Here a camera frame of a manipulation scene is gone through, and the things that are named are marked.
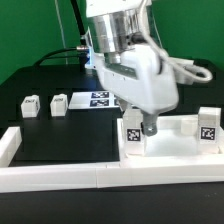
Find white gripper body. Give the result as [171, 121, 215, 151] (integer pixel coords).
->
[94, 44, 179, 114]

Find black cable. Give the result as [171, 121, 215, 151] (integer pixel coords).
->
[32, 0, 91, 72]

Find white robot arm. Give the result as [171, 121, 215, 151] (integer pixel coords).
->
[86, 0, 178, 136]

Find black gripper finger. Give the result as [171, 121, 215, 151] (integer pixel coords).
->
[142, 113, 158, 136]

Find white U-shaped fence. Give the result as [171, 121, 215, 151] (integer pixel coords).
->
[0, 127, 224, 193]

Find white cable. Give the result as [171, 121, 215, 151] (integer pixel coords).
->
[134, 0, 214, 84]
[53, 0, 69, 66]

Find white marker sheet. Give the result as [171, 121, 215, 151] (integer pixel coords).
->
[69, 91, 119, 110]

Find white square tabletop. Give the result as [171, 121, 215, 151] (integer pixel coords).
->
[117, 115, 224, 159]

